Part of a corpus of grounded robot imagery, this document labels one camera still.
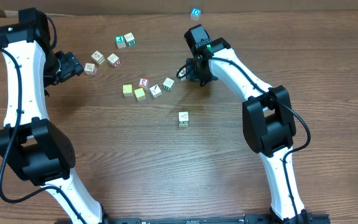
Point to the green J wooden block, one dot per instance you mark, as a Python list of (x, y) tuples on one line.
[(120, 41)]

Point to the yellow block left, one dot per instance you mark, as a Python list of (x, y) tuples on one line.
[(127, 90)]

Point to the white green grid block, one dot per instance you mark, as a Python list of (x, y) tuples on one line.
[(168, 84)]

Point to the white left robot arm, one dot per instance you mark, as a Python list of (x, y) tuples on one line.
[(30, 144)]

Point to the white green wooden block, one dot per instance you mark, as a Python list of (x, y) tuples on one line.
[(183, 119)]

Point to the yellow block right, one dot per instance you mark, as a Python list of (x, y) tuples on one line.
[(140, 94)]

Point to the green R wooden block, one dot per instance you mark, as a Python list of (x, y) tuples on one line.
[(130, 39)]

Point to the red number three block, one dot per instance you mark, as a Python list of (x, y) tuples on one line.
[(144, 83)]

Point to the blue letter block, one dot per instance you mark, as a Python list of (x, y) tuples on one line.
[(195, 14)]

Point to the white animal picture block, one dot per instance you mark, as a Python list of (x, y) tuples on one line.
[(182, 73)]

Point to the white pencil picture block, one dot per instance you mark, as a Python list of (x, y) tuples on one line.
[(155, 91)]

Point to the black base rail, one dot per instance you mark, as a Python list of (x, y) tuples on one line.
[(191, 220)]

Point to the yellow block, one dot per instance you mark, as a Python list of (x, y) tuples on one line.
[(127, 90), (140, 94)]

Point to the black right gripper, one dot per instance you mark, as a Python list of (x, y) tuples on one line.
[(192, 74)]

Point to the tan red picture block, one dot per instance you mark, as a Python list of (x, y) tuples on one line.
[(90, 69)]

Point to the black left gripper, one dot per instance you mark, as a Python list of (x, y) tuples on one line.
[(71, 65)]

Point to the white red picture block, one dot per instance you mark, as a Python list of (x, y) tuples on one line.
[(114, 60)]

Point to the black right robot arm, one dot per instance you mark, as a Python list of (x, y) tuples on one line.
[(267, 117)]

